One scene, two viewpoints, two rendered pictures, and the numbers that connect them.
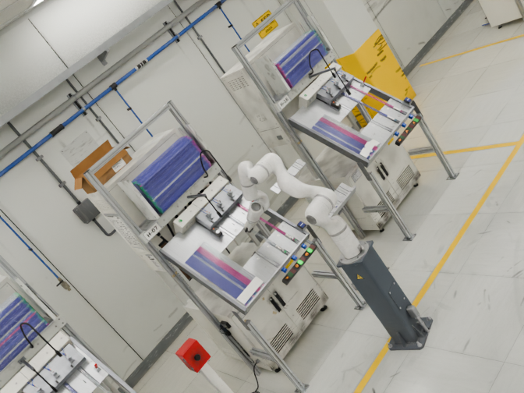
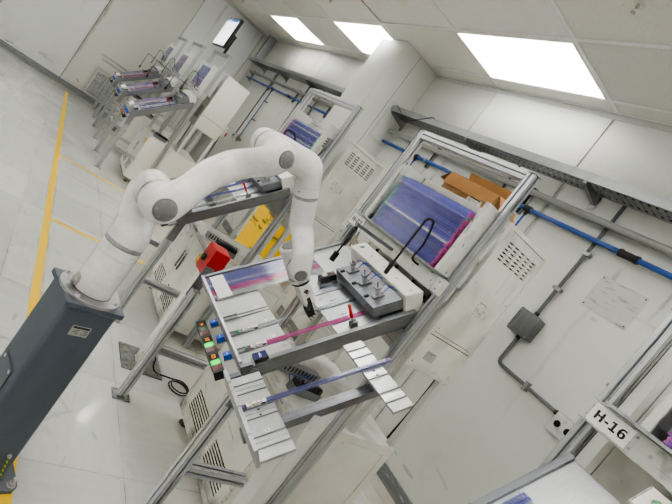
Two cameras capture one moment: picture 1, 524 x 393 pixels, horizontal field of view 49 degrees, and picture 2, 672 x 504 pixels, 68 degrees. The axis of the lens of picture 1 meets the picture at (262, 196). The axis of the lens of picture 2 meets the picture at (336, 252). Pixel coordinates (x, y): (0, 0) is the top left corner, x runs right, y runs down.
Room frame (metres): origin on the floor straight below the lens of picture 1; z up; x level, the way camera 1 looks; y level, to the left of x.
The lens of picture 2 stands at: (3.32, -1.74, 1.40)
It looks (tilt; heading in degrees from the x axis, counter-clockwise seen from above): 6 degrees down; 84
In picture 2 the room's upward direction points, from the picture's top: 37 degrees clockwise
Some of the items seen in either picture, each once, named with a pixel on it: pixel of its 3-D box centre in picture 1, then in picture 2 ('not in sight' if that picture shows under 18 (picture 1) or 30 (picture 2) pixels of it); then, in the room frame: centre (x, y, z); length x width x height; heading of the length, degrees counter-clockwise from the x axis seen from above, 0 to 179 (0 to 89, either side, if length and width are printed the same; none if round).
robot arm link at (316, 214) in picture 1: (324, 217); (143, 208); (2.94, -0.21, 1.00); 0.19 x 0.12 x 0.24; 126
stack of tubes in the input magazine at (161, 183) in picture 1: (171, 174); (425, 222); (3.79, 0.40, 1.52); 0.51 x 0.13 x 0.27; 119
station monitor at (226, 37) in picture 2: not in sight; (229, 36); (1.43, 4.53, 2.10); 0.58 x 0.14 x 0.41; 119
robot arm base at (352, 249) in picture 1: (346, 241); (106, 268); (2.96, -0.24, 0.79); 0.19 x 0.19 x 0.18
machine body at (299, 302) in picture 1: (257, 305); (277, 430); (3.87, 0.51, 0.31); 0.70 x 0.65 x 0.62; 119
